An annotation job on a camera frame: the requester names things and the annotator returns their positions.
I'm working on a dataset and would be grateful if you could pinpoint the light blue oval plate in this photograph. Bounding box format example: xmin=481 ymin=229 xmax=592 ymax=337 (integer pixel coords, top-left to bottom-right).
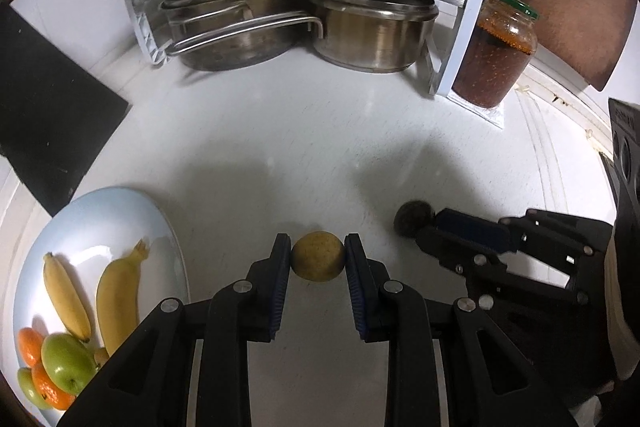
xmin=1 ymin=187 xmax=191 ymax=426

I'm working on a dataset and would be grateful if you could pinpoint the orange mandarin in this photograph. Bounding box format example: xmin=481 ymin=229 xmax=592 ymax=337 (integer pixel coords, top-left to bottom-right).
xmin=16 ymin=327 xmax=43 ymax=367
xmin=32 ymin=361 xmax=75 ymax=411

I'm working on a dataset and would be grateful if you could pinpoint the black knife block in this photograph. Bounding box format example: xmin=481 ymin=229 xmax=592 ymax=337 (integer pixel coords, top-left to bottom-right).
xmin=0 ymin=4 xmax=129 ymax=216

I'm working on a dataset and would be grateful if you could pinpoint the small yellow banana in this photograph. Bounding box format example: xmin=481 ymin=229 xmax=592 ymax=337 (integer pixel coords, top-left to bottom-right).
xmin=43 ymin=253 xmax=92 ymax=343

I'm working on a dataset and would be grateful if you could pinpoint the white folded napkin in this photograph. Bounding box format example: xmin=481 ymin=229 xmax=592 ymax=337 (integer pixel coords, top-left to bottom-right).
xmin=447 ymin=92 xmax=506 ymax=129

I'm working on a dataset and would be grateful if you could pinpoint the right hand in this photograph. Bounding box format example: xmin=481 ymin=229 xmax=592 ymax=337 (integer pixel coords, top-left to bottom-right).
xmin=604 ymin=239 xmax=640 ymax=381

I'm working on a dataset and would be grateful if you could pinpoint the green apple with stem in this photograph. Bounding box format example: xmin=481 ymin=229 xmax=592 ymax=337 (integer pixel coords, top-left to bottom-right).
xmin=41 ymin=333 xmax=98 ymax=395

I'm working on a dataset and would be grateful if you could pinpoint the small stainless steel pot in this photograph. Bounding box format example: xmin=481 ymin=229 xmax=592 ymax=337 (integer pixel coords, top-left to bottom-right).
xmin=309 ymin=0 xmax=439 ymax=74

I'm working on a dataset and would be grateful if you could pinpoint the large yellow banana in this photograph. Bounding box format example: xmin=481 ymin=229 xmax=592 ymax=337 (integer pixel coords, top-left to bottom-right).
xmin=96 ymin=239 xmax=150 ymax=357

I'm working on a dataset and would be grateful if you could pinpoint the large stainless steel pot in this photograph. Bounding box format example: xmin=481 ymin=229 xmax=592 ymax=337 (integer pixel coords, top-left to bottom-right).
xmin=160 ymin=0 xmax=324 ymax=72

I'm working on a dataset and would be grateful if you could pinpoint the glass jar red sauce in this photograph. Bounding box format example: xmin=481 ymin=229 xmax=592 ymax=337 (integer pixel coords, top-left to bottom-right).
xmin=452 ymin=0 xmax=538 ymax=109

